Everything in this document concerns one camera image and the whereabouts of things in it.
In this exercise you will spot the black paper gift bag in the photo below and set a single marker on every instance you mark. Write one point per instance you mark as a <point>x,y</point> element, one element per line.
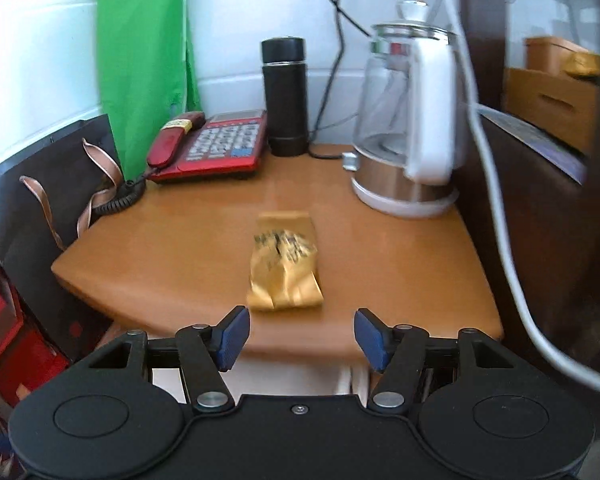
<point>43,190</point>

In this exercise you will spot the wooden nightstand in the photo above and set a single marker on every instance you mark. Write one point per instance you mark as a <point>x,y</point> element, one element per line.
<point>181,256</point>

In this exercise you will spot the green bag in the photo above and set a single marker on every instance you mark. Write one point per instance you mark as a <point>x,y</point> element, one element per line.
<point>146,72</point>

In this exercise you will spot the red desk telephone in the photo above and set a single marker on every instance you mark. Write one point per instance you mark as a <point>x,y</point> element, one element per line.
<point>194,146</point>

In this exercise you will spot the black thermos bottle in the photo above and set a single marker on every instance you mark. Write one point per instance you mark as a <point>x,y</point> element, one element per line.
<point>284,79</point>

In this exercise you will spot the wooden drawer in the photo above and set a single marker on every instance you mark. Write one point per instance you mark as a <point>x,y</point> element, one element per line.
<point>300,359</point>

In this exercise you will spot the red gift bag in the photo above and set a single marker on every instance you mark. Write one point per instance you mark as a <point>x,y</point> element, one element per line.
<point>27,359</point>

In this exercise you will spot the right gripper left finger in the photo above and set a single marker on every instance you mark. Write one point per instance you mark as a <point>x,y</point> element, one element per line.
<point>205,352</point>

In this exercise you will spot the glass electric kettle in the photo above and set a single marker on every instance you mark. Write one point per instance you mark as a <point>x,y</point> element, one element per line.
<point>405,137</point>

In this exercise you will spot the gold tea packet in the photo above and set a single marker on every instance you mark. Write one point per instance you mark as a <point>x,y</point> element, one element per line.
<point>283,263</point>

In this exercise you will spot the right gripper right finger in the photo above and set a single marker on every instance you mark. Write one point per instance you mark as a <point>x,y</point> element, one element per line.
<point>398,354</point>

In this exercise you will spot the wooden box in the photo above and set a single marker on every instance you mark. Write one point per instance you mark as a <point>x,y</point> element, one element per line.
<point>557,90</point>

